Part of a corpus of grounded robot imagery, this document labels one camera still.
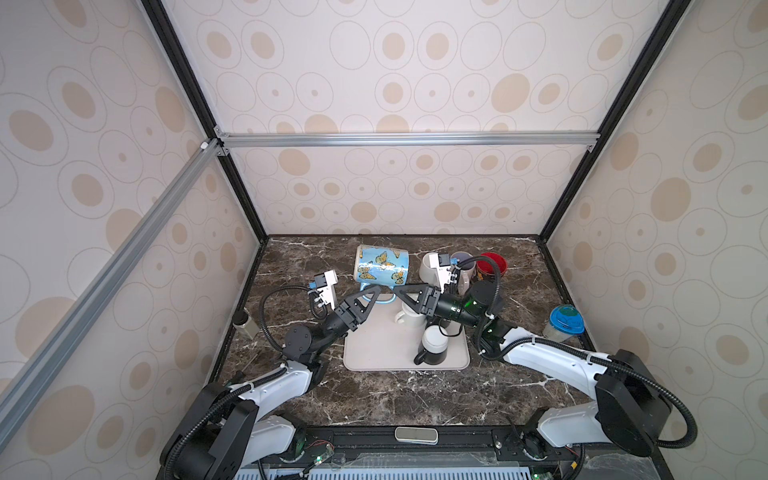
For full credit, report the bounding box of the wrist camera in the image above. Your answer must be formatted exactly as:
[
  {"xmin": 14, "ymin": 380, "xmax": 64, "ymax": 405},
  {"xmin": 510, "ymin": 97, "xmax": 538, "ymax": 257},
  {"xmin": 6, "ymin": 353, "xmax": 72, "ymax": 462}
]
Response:
[
  {"xmin": 308, "ymin": 270, "xmax": 338, "ymax": 310},
  {"xmin": 433, "ymin": 253, "xmax": 456, "ymax": 293}
]

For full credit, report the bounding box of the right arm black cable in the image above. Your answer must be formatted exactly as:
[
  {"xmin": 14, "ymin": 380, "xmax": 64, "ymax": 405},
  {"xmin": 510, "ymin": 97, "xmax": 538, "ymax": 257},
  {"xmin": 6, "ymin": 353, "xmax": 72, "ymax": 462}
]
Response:
[{"xmin": 455, "ymin": 255, "xmax": 699, "ymax": 450}]

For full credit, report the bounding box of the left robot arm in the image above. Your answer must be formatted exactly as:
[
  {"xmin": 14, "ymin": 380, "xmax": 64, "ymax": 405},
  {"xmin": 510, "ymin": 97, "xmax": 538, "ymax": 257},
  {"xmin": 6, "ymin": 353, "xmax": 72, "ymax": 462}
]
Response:
[{"xmin": 158, "ymin": 285, "xmax": 381, "ymax": 479}]

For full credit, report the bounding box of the plain white mug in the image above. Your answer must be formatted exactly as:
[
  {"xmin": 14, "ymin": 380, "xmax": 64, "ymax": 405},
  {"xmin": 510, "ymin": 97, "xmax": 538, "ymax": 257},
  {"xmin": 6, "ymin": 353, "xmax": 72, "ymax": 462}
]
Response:
[{"xmin": 394, "ymin": 302, "xmax": 426, "ymax": 329}]

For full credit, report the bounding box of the diagonal aluminium rail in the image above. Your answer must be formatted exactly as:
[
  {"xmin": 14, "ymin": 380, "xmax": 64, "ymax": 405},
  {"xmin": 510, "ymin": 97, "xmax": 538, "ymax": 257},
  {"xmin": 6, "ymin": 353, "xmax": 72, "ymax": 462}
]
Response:
[{"xmin": 1, "ymin": 138, "xmax": 223, "ymax": 449}]

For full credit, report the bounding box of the grey oval base badge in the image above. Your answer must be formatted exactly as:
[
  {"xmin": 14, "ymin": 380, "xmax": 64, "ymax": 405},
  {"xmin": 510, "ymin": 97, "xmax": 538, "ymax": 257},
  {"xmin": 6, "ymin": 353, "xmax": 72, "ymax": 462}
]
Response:
[{"xmin": 394, "ymin": 426, "xmax": 439, "ymax": 446}]

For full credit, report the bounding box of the beige plastic tray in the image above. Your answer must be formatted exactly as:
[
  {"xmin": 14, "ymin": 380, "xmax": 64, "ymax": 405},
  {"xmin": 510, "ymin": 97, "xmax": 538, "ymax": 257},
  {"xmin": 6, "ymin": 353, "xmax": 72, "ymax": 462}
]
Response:
[{"xmin": 343, "ymin": 295, "xmax": 470, "ymax": 372}]

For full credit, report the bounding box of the black skull mug red inside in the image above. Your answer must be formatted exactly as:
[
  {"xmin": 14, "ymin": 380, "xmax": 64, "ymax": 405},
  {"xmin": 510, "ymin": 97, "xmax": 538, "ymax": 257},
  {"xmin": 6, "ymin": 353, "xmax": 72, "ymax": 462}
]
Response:
[{"xmin": 475, "ymin": 252, "xmax": 508, "ymax": 281}]

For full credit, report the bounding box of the blue butterfly mug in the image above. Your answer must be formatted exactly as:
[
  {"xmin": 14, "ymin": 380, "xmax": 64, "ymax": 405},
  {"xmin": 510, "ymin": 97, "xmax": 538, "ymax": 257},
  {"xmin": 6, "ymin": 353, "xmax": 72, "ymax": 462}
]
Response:
[{"xmin": 353, "ymin": 244, "xmax": 409, "ymax": 287}]

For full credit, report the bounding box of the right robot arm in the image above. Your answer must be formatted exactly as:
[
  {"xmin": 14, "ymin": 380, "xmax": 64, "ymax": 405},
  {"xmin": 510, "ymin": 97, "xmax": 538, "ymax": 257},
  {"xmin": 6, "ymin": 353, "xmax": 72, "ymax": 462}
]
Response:
[{"xmin": 396, "ymin": 284, "xmax": 672, "ymax": 460}]

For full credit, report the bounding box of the small glass jar dark lid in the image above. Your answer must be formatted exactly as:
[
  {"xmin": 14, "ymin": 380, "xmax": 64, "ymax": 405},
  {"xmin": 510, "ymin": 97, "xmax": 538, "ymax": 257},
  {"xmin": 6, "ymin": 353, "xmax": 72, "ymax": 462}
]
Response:
[{"xmin": 232, "ymin": 309, "xmax": 261, "ymax": 340}]

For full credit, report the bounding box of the black corner frame post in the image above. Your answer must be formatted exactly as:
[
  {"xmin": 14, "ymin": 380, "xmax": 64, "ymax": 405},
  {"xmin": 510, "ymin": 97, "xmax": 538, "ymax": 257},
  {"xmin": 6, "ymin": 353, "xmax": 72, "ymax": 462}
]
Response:
[{"xmin": 538, "ymin": 0, "xmax": 693, "ymax": 246}]

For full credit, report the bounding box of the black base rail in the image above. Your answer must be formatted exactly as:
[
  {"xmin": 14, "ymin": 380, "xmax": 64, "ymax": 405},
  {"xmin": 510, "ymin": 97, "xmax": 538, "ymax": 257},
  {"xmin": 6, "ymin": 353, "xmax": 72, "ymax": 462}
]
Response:
[{"xmin": 158, "ymin": 418, "xmax": 672, "ymax": 479}]

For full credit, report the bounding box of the cup with blue lid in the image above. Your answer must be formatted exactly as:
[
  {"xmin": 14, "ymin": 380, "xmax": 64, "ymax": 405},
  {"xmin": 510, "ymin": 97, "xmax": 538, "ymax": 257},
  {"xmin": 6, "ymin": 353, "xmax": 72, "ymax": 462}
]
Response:
[{"xmin": 543, "ymin": 304, "xmax": 585, "ymax": 342}]

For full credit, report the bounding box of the pink iridescent mug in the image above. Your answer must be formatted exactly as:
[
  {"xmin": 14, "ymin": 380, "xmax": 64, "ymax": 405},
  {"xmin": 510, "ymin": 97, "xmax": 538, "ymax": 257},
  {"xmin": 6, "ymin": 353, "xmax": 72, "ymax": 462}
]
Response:
[{"xmin": 451, "ymin": 251, "xmax": 476, "ymax": 296}]

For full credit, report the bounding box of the black left corner post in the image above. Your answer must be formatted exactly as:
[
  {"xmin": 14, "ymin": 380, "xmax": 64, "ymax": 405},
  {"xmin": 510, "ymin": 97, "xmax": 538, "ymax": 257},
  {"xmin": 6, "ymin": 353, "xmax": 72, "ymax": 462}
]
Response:
[{"xmin": 141, "ymin": 0, "xmax": 269, "ymax": 244}]

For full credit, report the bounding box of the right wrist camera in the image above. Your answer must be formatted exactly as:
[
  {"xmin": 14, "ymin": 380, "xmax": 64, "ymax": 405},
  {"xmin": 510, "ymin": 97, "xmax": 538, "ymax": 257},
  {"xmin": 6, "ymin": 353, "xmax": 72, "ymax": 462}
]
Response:
[{"xmin": 433, "ymin": 253, "xmax": 456, "ymax": 293}]

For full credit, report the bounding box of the black and white mug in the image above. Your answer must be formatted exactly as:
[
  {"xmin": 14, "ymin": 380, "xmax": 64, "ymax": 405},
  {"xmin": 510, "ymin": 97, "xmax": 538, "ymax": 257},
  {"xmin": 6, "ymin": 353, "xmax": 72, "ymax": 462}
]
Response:
[{"xmin": 413, "ymin": 324, "xmax": 449, "ymax": 366}]

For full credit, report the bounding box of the black mug white rim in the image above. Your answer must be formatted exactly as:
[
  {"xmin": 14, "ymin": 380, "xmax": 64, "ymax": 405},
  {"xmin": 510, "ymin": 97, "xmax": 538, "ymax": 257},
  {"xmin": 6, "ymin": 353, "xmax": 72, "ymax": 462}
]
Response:
[{"xmin": 438, "ymin": 320, "xmax": 464, "ymax": 338}]

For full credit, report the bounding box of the horizontal aluminium rail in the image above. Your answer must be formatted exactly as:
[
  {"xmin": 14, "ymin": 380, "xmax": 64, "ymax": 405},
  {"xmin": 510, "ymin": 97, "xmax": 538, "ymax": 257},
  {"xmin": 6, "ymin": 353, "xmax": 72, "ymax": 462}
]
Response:
[{"xmin": 218, "ymin": 130, "xmax": 600, "ymax": 149}]

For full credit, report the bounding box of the white ribbed mug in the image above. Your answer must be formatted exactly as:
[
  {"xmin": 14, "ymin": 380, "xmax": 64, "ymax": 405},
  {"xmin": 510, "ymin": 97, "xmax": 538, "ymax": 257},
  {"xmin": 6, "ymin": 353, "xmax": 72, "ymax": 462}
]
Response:
[{"xmin": 419, "ymin": 252, "xmax": 439, "ymax": 286}]

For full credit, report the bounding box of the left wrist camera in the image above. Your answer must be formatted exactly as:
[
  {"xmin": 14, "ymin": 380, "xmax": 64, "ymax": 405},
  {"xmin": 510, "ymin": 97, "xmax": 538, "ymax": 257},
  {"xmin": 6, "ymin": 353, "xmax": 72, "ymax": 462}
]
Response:
[{"xmin": 308, "ymin": 270, "xmax": 338, "ymax": 310}]

